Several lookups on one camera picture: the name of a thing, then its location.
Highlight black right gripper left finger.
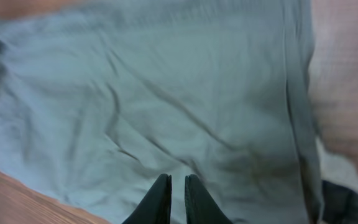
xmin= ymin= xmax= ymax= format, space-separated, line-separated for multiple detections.
xmin=122 ymin=174 xmax=172 ymax=224

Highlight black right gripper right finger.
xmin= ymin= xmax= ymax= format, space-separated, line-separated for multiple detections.
xmin=185 ymin=174 xmax=232 ymax=224

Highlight grey shorts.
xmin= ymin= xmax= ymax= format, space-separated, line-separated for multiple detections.
xmin=0 ymin=0 xmax=358 ymax=224

